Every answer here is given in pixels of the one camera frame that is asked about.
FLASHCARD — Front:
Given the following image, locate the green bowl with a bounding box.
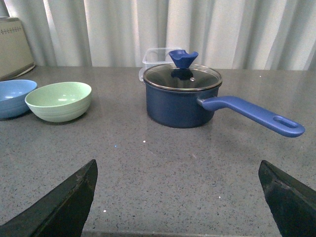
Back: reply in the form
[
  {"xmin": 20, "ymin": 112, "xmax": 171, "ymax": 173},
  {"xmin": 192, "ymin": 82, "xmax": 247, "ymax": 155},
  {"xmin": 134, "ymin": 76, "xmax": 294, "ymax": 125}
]
[{"xmin": 25, "ymin": 81, "xmax": 92, "ymax": 122}]

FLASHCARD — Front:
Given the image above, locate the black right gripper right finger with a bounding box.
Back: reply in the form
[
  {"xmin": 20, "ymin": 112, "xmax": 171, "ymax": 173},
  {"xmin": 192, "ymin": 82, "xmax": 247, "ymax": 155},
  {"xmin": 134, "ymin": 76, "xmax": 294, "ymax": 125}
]
[{"xmin": 258, "ymin": 160, "xmax": 316, "ymax": 237}]

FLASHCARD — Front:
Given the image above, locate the cream toaster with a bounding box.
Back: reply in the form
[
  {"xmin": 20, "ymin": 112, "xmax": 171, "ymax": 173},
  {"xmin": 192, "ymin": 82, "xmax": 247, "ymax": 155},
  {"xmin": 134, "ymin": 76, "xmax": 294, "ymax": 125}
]
[{"xmin": 0, "ymin": 17, "xmax": 35, "ymax": 81}]

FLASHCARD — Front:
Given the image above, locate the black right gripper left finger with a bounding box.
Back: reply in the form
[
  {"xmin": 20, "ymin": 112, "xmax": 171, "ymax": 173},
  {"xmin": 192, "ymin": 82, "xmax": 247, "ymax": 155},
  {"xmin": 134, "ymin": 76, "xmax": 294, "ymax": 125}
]
[{"xmin": 0, "ymin": 159, "xmax": 98, "ymax": 237}]

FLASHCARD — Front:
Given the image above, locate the blue bowl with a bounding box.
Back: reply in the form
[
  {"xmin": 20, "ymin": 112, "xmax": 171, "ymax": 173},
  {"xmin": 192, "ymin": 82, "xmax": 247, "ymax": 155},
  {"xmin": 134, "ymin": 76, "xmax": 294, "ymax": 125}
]
[{"xmin": 0, "ymin": 79, "xmax": 38, "ymax": 119}]

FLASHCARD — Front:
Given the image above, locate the blue saucepan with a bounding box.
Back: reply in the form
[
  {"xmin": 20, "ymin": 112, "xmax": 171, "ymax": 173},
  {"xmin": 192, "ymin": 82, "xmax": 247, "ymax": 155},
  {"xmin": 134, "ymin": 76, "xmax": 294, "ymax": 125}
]
[{"xmin": 146, "ymin": 83, "xmax": 305, "ymax": 138}]

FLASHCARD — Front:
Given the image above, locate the clear plastic container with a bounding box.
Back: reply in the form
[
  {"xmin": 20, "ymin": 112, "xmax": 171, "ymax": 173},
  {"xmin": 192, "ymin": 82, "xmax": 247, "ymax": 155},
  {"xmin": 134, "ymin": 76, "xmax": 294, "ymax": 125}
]
[{"xmin": 139, "ymin": 47, "xmax": 181, "ymax": 81}]

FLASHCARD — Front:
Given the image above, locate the glass lid with blue knob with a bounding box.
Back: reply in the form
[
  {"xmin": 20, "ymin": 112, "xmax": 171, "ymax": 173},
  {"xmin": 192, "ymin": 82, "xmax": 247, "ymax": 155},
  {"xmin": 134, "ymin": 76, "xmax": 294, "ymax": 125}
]
[{"xmin": 143, "ymin": 49, "xmax": 222, "ymax": 92}]

